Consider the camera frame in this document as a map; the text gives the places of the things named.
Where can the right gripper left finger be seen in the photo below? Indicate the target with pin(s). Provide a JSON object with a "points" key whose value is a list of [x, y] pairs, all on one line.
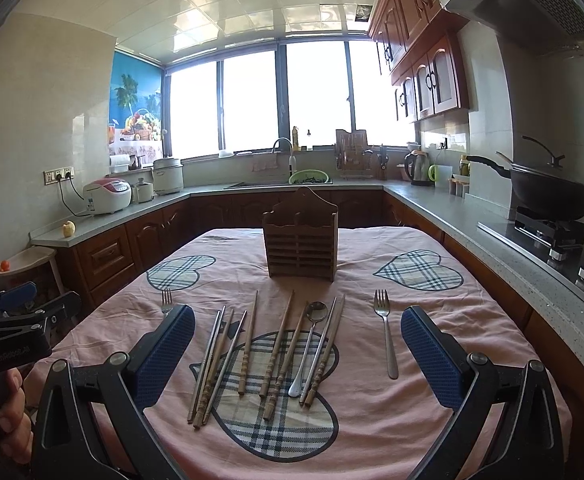
{"points": [[67, 442]]}

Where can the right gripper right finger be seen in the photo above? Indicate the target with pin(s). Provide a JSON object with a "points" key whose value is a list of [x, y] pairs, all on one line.
{"points": [[527, 442]]}

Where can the steel chopstick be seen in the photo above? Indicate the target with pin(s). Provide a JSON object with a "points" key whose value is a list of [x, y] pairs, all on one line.
{"points": [[206, 361], [223, 369], [317, 355]]}

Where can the carved wooden chopstick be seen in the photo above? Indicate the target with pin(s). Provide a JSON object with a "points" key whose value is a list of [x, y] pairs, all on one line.
{"points": [[275, 349]]}

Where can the kitchen faucet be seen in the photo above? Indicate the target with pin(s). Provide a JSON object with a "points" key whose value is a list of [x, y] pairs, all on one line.
{"points": [[284, 146]]}

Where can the person's left hand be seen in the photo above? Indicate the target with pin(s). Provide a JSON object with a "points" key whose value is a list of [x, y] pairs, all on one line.
{"points": [[15, 425]]}

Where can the yellow apple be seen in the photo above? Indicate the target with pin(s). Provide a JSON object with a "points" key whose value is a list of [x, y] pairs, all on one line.
{"points": [[68, 228]]}

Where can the steel fork left side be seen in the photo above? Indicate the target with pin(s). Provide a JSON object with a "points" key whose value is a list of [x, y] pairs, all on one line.
{"points": [[167, 301]]}

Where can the steel fork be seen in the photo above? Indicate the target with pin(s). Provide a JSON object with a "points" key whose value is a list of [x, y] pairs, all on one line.
{"points": [[167, 301], [382, 308]]}

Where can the white red rice cooker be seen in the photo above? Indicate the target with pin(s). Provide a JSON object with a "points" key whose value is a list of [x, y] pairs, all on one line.
{"points": [[107, 195]]}

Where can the small white pot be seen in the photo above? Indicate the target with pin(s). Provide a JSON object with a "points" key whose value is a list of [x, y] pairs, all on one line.
{"points": [[142, 191]]}

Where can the steel fork right side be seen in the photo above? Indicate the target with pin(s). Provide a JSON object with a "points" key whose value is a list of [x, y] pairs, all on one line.
{"points": [[382, 308]]}

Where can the gas stove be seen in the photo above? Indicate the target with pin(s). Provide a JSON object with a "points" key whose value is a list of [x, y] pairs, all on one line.
{"points": [[560, 244]]}

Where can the white electric pressure cooker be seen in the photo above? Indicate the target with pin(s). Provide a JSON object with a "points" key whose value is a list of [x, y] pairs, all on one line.
{"points": [[167, 175]]}

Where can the pink heart-patterned tablecloth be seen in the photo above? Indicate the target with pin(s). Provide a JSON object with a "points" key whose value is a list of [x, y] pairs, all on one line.
{"points": [[399, 366]]}

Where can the black wok with lid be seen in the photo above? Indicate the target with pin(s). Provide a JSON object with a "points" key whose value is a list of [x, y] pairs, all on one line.
{"points": [[545, 192]]}

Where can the tropical fruit poster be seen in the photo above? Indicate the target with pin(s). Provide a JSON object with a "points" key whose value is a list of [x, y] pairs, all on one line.
{"points": [[135, 110]]}

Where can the green mug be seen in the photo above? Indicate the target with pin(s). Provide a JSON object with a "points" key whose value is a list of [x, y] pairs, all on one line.
{"points": [[433, 173]]}

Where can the steel electric kettle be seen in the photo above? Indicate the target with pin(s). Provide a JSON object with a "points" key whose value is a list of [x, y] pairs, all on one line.
{"points": [[416, 165]]}

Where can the wooden utensil holder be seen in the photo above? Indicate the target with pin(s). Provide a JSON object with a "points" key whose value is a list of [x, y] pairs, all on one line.
{"points": [[300, 235]]}

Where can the wooden dish rack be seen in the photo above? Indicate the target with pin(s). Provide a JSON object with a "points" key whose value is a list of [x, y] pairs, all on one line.
{"points": [[353, 154]]}

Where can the green colander with vegetables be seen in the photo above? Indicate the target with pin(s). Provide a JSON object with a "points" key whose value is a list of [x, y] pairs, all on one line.
{"points": [[309, 176]]}

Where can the wooden upper cabinets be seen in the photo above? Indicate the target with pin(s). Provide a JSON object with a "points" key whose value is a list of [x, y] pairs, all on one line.
{"points": [[419, 48]]}

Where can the wall power socket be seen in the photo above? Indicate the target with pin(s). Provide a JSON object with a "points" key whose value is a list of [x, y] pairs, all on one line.
{"points": [[58, 175]]}

